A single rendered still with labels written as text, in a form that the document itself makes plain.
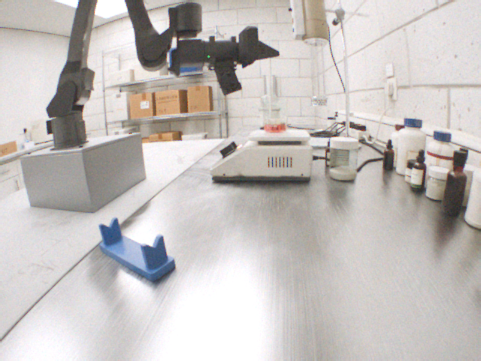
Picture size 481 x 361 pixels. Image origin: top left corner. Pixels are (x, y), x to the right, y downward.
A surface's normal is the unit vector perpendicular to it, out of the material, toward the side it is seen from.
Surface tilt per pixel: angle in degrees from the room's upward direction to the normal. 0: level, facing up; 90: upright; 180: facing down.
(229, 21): 90
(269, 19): 90
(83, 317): 0
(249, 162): 90
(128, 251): 0
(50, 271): 0
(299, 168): 90
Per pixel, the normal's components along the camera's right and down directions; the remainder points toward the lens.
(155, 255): 0.87, 0.11
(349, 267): -0.04, -0.96
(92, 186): 0.99, 0.00
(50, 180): -0.13, 0.29
